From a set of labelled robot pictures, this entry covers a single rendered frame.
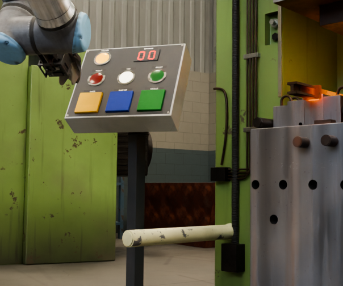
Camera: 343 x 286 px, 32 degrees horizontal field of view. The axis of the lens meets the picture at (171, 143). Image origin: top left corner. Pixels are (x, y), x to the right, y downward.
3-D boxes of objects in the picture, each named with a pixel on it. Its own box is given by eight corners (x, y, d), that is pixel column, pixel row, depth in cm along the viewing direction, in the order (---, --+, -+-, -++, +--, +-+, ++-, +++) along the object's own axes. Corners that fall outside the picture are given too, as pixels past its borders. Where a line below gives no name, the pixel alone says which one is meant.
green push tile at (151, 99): (161, 109, 172) (165, 88, 176) (136, 109, 174) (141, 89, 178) (162, 113, 173) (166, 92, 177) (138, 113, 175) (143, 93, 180)
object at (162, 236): (133, 249, 154) (134, 228, 155) (120, 248, 158) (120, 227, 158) (237, 240, 186) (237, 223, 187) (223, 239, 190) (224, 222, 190)
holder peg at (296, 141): (301, 147, 147) (301, 135, 147) (292, 147, 149) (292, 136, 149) (310, 147, 150) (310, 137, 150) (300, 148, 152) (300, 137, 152)
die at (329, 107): (340, 125, 151) (340, 91, 152) (273, 130, 165) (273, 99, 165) (406, 137, 182) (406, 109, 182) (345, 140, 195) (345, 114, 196)
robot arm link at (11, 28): (24, 38, 133) (37, 0, 140) (-23, 41, 136) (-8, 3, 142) (39, 67, 140) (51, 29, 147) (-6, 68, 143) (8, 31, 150)
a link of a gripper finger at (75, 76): (72, 95, 172) (59, 74, 165) (78, 79, 175) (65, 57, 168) (82, 94, 171) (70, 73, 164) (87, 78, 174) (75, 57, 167)
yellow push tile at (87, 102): (96, 111, 178) (102, 92, 182) (73, 111, 180) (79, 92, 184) (99, 114, 179) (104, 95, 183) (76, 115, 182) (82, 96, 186)
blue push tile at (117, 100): (128, 110, 175) (133, 90, 179) (104, 111, 177) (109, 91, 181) (130, 114, 176) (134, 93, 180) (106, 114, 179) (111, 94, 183)
